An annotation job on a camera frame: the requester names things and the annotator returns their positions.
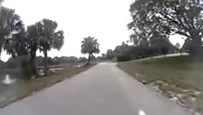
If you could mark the single palm tree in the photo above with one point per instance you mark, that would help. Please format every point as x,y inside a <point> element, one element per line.
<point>89,45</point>

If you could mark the grey asphalt path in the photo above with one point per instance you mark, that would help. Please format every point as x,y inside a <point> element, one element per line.
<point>98,90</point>

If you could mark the distant row of trees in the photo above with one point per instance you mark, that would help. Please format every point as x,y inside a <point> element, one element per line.
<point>66,59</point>

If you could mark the dark hedge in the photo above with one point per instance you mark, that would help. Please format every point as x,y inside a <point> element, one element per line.
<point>139,50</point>

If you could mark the pale road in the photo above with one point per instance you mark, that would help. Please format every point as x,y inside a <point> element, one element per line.
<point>163,56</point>

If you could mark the grass bank beside water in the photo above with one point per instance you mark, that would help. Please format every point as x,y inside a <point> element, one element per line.
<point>40,81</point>

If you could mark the group of palm trees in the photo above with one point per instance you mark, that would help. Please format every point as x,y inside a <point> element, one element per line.
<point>32,40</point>

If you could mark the grass verge with bare patches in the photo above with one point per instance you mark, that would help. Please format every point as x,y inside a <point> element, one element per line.
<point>177,73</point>

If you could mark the large spreading tree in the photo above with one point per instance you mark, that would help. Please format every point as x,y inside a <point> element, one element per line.
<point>184,12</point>

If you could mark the pond water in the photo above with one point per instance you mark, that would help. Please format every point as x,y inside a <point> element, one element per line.
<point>5,79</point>

